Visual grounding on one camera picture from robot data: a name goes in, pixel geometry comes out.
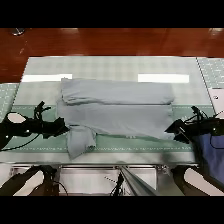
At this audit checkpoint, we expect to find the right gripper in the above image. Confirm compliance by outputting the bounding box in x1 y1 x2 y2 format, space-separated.
164 118 202 145

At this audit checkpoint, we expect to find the grey T-shirt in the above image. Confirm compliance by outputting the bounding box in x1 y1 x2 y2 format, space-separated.
55 77 177 161

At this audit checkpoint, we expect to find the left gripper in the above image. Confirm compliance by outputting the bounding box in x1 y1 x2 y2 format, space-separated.
41 116 71 140

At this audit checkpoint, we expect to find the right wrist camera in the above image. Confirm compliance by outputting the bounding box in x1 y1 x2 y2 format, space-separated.
190 105 210 124

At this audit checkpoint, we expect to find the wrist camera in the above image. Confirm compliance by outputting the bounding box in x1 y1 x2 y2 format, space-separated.
33 100 53 122
190 105 210 124

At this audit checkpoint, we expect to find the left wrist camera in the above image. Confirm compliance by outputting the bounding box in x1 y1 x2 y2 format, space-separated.
33 100 53 122

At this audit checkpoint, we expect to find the blue garment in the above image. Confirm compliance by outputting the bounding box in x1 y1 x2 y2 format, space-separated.
192 132 224 185

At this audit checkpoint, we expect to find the silver frame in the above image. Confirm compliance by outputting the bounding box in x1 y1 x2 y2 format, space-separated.
0 161 224 197

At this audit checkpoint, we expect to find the black cable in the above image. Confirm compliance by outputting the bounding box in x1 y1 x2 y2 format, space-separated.
0 132 42 153
104 172 126 197
208 133 224 150

